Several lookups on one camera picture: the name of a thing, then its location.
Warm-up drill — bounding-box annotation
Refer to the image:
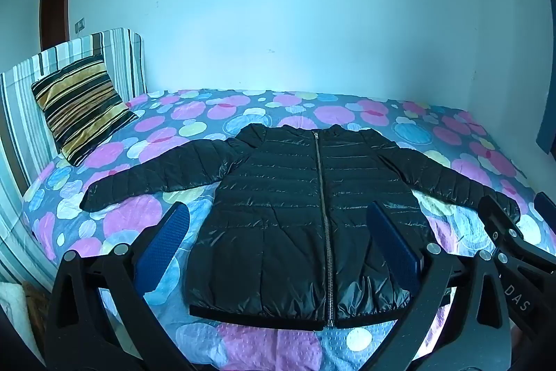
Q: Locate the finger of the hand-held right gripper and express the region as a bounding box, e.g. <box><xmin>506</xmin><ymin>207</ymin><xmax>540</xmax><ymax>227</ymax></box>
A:
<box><xmin>477</xmin><ymin>194</ymin><xmax>525</xmax><ymax>255</ymax></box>
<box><xmin>535</xmin><ymin>191</ymin><xmax>556</xmax><ymax>230</ymax></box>

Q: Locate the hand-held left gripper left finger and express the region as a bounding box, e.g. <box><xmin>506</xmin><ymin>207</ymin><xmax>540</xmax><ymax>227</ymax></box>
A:
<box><xmin>43</xmin><ymin>201</ymin><xmax>206</xmax><ymax>371</ymax></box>

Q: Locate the striped padded headboard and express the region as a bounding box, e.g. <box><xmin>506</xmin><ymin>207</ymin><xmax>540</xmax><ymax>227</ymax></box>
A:
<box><xmin>0</xmin><ymin>27</ymin><xmax>147</xmax><ymax>293</ymax></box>

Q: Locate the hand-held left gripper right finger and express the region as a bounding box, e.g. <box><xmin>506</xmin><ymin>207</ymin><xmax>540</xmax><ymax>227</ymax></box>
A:
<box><xmin>366</xmin><ymin>201</ymin><xmax>512</xmax><ymax>371</ymax></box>

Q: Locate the brown wooden door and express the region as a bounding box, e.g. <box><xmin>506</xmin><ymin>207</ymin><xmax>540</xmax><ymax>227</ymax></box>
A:
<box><xmin>39</xmin><ymin>0</ymin><xmax>74</xmax><ymax>52</ymax></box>

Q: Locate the black puffer jacket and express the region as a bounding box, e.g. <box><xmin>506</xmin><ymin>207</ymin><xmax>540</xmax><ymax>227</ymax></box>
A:
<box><xmin>80</xmin><ymin>123</ymin><xmax>522</xmax><ymax>332</ymax></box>

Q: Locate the white fluffy cloth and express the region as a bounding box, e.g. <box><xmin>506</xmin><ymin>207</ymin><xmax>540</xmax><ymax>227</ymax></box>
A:
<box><xmin>0</xmin><ymin>281</ymin><xmax>33</xmax><ymax>354</ymax></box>

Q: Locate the striped yellow black pillow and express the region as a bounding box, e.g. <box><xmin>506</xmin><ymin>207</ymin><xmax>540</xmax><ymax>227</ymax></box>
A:
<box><xmin>31</xmin><ymin>54</ymin><xmax>139</xmax><ymax>167</ymax></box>

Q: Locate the dark blue curtain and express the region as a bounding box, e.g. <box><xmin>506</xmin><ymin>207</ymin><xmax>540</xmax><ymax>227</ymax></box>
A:
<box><xmin>535</xmin><ymin>90</ymin><xmax>556</xmax><ymax>156</ymax></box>

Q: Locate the bed with dotted sheet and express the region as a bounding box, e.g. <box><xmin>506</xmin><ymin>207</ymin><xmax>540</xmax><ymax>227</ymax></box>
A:
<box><xmin>21</xmin><ymin>89</ymin><xmax>548</xmax><ymax>371</ymax></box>

